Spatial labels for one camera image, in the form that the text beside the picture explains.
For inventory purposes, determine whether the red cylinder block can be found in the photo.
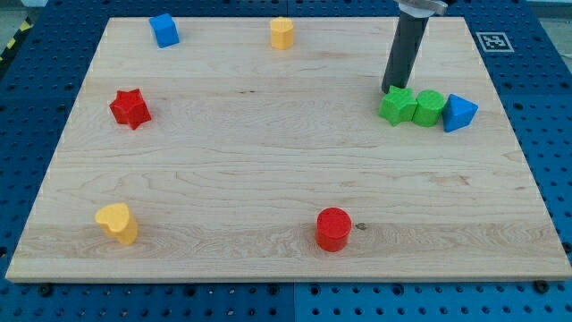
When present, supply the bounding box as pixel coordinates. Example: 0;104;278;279
315;208;352;252

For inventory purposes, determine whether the light wooden board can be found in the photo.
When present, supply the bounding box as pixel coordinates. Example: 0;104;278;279
6;17;571;283

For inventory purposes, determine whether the white fiducial marker tag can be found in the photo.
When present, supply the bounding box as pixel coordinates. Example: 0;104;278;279
476;31;514;53

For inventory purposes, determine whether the yellow hexagon block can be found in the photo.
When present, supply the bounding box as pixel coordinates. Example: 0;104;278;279
270;17;294;50

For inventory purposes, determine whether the red star block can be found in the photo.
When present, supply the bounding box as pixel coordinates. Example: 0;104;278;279
109;89;152;131

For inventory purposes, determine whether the blue triangle block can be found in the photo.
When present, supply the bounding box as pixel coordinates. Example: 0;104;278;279
442;94;478;132

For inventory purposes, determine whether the green star block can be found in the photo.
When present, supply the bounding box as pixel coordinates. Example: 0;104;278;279
379;86;417;126

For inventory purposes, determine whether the yellow heart block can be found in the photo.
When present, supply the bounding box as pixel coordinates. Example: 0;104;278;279
95;203;139;245

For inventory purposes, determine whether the green cylinder block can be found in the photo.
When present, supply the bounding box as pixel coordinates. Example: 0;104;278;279
412;89;445;127

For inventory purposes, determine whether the blue cube block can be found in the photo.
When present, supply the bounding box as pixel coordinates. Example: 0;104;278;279
148;13;180;48

